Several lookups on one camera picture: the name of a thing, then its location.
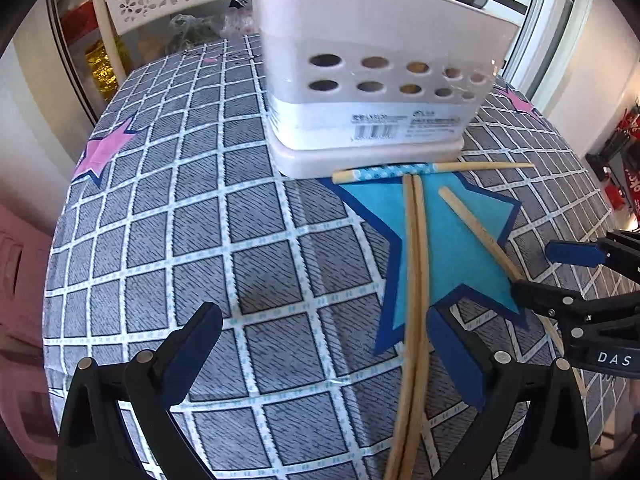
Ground red and black rack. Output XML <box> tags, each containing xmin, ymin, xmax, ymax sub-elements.
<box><xmin>585</xmin><ymin>105</ymin><xmax>640</xmax><ymax>218</ymax></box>

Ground grey checked star tablecloth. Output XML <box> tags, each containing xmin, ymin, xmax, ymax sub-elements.
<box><xmin>42</xmin><ymin>35</ymin><xmax>640</xmax><ymax>480</ymax></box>

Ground stacked pink plastic stools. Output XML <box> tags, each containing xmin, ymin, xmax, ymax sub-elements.
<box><xmin>0</xmin><ymin>204</ymin><xmax>53</xmax><ymax>351</ymax></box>

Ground pink plastic stool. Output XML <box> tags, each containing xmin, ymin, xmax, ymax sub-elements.
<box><xmin>0</xmin><ymin>360</ymin><xmax>58</xmax><ymax>463</ymax></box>

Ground clear plastic bags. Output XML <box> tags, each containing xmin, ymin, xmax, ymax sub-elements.
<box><xmin>169</xmin><ymin>7</ymin><xmax>261</xmax><ymax>48</ymax></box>

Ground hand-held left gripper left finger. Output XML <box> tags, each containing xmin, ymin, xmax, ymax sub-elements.
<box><xmin>56</xmin><ymin>301</ymin><xmax>224</xmax><ymax>480</ymax></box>

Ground red box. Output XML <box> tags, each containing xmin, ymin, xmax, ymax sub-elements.
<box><xmin>60</xmin><ymin>5</ymin><xmax>101</xmax><ymax>41</ymax></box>

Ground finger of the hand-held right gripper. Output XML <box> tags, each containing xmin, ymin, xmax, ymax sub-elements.
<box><xmin>510</xmin><ymin>279</ymin><xmax>640</xmax><ymax>348</ymax></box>
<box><xmin>545</xmin><ymin>229</ymin><xmax>640</xmax><ymax>282</ymax></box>

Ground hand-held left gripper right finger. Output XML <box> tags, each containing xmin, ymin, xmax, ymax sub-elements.
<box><xmin>426</xmin><ymin>305</ymin><xmax>592</xmax><ymax>480</ymax></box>

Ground pale pink plastic utensil holder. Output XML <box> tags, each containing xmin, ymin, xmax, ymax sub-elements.
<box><xmin>250</xmin><ymin>0</ymin><xmax>518</xmax><ymax>179</ymax></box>

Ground gold foil bag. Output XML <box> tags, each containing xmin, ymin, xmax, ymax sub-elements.
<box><xmin>85</xmin><ymin>40</ymin><xmax>123</xmax><ymax>98</ymax></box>

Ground blue patterned wooden chopstick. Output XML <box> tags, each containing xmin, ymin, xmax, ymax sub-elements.
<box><xmin>332</xmin><ymin>161</ymin><xmax>537</xmax><ymax>186</ymax></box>

